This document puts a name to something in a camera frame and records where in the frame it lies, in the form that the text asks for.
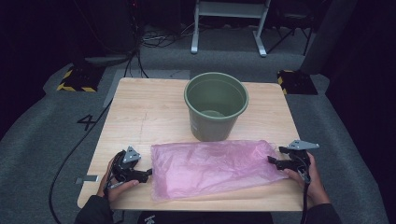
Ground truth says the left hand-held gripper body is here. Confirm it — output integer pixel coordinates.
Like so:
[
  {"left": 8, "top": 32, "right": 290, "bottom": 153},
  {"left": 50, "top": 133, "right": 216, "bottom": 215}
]
[{"left": 110, "top": 145, "right": 149, "bottom": 185}]

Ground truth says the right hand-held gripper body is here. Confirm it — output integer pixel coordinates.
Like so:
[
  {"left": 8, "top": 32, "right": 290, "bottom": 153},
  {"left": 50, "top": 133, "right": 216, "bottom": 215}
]
[{"left": 286, "top": 139, "right": 320, "bottom": 182}]

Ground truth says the pink plastic bag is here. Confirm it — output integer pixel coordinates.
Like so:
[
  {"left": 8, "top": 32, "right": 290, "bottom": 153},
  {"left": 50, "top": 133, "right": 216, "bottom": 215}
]
[{"left": 149, "top": 139, "right": 289, "bottom": 202}]

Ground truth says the green plastic bucket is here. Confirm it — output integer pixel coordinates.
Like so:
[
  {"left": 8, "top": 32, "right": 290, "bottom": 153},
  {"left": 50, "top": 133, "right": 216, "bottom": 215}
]
[{"left": 183, "top": 72, "right": 250, "bottom": 143}]

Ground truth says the person's left hand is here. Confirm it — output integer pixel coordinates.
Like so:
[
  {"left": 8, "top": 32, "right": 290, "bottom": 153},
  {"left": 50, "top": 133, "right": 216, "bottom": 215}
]
[{"left": 96, "top": 157, "right": 140, "bottom": 205}]

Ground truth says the person's right hand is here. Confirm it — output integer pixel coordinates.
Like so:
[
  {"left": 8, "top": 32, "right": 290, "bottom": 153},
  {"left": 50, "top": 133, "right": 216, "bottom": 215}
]
[{"left": 283, "top": 152, "right": 332, "bottom": 208}]

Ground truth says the grey tape strip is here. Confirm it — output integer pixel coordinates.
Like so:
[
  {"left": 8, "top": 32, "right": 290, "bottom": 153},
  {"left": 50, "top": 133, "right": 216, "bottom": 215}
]
[{"left": 75, "top": 175, "right": 100, "bottom": 185}]

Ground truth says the person's dark torso clothing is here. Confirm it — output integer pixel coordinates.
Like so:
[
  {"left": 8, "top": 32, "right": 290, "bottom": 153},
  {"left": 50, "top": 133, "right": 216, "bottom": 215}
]
[{"left": 136, "top": 211, "right": 275, "bottom": 224}]

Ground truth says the dark equipment stand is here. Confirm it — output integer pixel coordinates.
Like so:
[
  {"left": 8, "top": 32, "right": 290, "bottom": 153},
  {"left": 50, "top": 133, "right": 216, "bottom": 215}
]
[{"left": 70, "top": 0, "right": 145, "bottom": 68}]

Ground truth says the grey column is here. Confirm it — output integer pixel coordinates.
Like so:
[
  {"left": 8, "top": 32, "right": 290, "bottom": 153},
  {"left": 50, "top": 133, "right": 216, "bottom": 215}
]
[{"left": 300, "top": 0, "right": 360, "bottom": 76}]

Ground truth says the black folding stand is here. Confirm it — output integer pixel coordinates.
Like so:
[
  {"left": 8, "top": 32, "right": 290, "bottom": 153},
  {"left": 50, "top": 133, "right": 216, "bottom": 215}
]
[{"left": 266, "top": 12, "right": 316, "bottom": 56}]

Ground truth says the white metal stand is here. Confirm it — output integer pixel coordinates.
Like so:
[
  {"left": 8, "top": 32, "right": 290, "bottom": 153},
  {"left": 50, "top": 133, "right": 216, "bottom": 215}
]
[{"left": 190, "top": 0, "right": 272, "bottom": 58}]

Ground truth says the left hand-held gripper cable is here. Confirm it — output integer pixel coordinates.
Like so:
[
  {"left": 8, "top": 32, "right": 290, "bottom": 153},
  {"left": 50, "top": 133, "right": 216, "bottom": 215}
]
[{"left": 103, "top": 155, "right": 126, "bottom": 198}]

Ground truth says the hand-held gripper cable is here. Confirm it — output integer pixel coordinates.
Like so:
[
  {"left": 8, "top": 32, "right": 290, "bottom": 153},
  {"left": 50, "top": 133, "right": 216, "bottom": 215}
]
[
  {"left": 103, "top": 155, "right": 126, "bottom": 198},
  {"left": 297, "top": 161, "right": 313, "bottom": 224}
]

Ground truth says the right hand-held gripper cable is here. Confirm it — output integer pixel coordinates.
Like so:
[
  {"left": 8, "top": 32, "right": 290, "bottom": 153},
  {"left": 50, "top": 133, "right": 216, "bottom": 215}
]
[{"left": 297, "top": 161, "right": 313, "bottom": 224}]

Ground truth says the long black floor cable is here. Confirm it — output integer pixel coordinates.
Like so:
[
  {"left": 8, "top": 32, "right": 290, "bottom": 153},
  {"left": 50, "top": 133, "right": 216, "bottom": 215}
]
[{"left": 48, "top": 98, "right": 114, "bottom": 224}]

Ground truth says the black yellow striped base plate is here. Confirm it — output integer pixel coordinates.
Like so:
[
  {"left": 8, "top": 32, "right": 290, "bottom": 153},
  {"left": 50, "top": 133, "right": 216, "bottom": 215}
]
[
  {"left": 56, "top": 65, "right": 106, "bottom": 93},
  {"left": 276, "top": 69, "right": 318, "bottom": 96}
]

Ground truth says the bundle of floor cables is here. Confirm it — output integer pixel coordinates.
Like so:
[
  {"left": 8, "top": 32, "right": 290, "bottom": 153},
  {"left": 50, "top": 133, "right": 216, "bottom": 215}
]
[{"left": 123, "top": 22, "right": 195, "bottom": 78}]

